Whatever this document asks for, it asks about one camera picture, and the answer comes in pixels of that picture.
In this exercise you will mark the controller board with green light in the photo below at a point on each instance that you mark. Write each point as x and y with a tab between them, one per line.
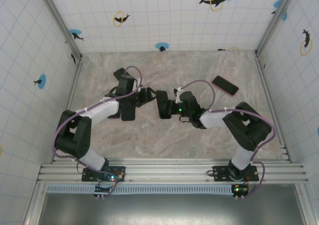
104	188
239	190

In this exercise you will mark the aluminium side rail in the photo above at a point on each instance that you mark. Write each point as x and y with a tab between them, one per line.
270	97
72	85

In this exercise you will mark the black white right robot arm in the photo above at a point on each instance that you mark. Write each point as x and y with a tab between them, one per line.
211	117

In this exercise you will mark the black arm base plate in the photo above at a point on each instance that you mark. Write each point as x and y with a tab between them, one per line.
224	176
86	176

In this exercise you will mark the grey metal sheet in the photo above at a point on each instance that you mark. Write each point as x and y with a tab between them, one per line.
169	210

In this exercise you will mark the aluminium frame post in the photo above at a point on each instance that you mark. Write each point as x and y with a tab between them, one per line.
277	16
60	23

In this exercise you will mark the dark green smartphone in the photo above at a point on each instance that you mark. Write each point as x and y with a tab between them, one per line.
120	73

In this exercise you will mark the red phone case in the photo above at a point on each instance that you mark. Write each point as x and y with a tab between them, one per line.
235	92

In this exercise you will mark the wide aluminium mounting rail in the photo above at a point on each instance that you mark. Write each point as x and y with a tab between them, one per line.
169	172

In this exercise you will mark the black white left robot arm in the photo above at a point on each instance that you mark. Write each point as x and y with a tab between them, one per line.
104	112

